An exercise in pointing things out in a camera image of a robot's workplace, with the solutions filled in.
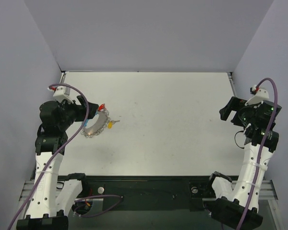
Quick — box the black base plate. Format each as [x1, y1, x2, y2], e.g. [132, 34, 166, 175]
[60, 175, 235, 212]

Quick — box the aluminium frame rail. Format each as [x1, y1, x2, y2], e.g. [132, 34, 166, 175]
[19, 180, 278, 201]

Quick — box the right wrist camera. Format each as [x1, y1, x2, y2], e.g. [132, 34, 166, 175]
[245, 85, 269, 106]

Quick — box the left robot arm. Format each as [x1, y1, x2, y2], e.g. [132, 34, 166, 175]
[16, 95, 99, 230]

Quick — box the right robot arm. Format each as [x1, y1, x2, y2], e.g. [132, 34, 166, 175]
[204, 97, 282, 230]

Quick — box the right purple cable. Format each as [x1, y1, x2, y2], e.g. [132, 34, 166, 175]
[220, 77, 279, 230]

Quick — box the yellow tagged key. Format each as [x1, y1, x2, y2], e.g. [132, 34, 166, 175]
[108, 120, 120, 129]

